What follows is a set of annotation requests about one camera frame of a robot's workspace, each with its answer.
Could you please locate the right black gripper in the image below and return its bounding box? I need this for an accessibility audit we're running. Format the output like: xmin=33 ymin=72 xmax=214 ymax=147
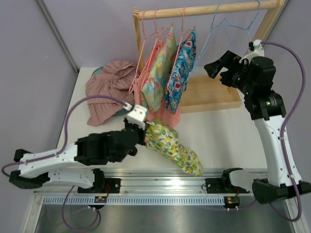
xmin=204 ymin=51 xmax=255 ymax=96

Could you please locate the blue floral skirt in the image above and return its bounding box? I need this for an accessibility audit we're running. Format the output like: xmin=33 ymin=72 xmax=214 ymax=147
xmin=165 ymin=29 xmax=196 ymax=115

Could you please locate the yellow lemon print skirt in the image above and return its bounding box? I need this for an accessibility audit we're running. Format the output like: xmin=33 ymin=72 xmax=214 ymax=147
xmin=145 ymin=118 xmax=203 ymax=176

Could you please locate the pastel floral skirt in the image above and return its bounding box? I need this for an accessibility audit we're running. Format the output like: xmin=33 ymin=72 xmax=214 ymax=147
xmin=141 ymin=27 xmax=177 ymax=112

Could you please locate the coral pink skirt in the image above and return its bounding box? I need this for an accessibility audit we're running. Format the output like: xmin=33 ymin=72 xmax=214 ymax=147
xmin=129 ymin=40 xmax=180 ymax=127

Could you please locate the dusty pink skirt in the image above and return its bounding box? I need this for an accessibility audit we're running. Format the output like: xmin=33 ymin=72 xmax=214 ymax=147
xmin=85 ymin=60 xmax=141 ymax=127

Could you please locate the light blue wire hanger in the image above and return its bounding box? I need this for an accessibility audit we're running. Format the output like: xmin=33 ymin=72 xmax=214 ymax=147
xmin=194 ymin=3 xmax=237 ymax=67
xmin=222 ymin=0 xmax=261 ymax=54

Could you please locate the pink wire hanger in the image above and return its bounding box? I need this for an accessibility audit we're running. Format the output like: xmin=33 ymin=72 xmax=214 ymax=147
xmin=167 ymin=6 xmax=195 ymax=90
xmin=140 ymin=9 xmax=169 ymax=80
xmin=127 ymin=10 xmax=166 ymax=94

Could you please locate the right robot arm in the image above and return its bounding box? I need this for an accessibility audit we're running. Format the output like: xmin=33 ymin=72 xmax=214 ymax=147
xmin=204 ymin=51 xmax=311 ymax=204

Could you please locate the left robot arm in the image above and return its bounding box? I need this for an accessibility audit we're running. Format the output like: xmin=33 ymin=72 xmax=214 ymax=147
xmin=9 ymin=117 xmax=147 ymax=193

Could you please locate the wooden clothes rack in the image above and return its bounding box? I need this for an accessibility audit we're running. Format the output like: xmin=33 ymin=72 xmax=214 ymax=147
xmin=138 ymin=0 xmax=285 ymax=114

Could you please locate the teal plastic basin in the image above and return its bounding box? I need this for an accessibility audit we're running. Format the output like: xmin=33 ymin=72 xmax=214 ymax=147
xmin=91 ymin=66 xmax=134 ymax=118

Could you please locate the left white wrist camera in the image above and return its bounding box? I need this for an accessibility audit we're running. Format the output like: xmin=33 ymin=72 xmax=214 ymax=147
xmin=126 ymin=104 xmax=148 ymax=130

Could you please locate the aluminium mounting rail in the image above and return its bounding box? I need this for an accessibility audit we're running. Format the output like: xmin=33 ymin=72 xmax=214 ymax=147
xmin=33 ymin=167 xmax=277 ymax=196

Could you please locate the white slotted cable duct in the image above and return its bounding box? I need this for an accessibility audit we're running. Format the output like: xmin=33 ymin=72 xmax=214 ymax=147
xmin=43 ymin=195 xmax=225 ymax=206

